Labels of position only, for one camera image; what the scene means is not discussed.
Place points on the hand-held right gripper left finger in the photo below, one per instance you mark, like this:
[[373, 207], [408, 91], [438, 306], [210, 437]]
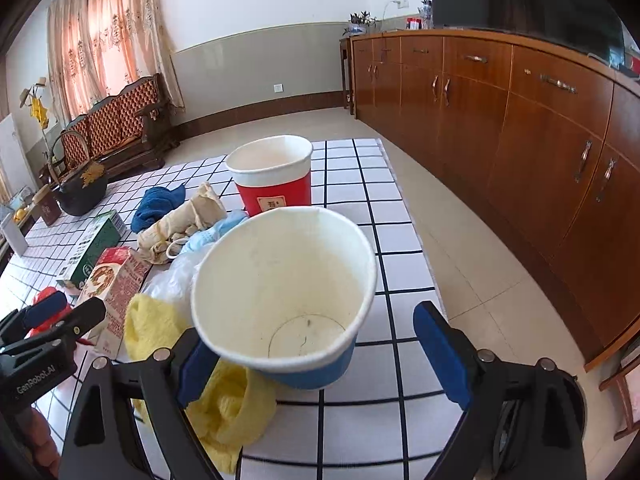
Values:
[[197, 370]]

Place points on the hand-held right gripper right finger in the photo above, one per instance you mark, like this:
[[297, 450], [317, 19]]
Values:
[[440, 355]]

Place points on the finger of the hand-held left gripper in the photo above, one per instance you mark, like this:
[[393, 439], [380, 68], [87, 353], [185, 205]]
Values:
[[82, 316], [45, 307]]

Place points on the clear plastic bag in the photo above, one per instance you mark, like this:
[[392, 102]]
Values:
[[172, 280]]

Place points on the blue paper cup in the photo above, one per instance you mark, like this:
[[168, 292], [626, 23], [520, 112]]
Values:
[[280, 285]]

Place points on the blue face mask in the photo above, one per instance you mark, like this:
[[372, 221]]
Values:
[[210, 235]]

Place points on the person's left hand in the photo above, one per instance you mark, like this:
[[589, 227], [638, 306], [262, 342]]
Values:
[[42, 440]]

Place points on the red plastic wrapper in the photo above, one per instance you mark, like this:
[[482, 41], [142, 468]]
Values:
[[47, 293]]

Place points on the red and white carton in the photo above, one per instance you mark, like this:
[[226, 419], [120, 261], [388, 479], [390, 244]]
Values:
[[117, 285]]

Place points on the yellow cloth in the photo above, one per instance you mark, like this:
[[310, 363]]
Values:
[[230, 410]]

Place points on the green carton box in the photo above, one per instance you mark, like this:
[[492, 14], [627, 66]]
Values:
[[95, 250]]

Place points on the small brown box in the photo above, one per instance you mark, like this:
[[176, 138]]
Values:
[[47, 207]]

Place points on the black basket with yellow flower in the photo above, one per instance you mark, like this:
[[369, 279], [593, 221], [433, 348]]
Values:
[[82, 190]]

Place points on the beige cloth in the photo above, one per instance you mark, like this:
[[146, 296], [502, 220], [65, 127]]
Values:
[[175, 222]]

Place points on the blue cloth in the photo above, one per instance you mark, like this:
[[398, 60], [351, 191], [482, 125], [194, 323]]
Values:
[[155, 205]]

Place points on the wooden side chair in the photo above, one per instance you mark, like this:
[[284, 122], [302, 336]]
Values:
[[625, 395]]

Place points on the wooden sofa with patterned cushions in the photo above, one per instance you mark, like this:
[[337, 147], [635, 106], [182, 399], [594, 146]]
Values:
[[120, 120]]

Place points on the yellow artificial flowers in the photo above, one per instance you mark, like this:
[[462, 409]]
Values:
[[37, 107]]

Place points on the red paper cup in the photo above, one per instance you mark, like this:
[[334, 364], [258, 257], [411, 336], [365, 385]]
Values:
[[272, 175]]

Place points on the long wooden cabinet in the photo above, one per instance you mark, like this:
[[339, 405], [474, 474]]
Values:
[[500, 135]]

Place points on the pink patterned curtain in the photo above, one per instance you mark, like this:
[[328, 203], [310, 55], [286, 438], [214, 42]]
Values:
[[100, 30]]

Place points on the potted plant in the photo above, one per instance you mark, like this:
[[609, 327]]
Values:
[[361, 22]]

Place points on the blue and white vase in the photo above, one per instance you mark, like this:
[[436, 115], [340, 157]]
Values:
[[426, 12]]

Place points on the black television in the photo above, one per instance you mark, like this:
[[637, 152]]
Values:
[[515, 0]]

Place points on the wall outlet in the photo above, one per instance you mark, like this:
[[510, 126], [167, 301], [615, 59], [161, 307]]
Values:
[[278, 88]]

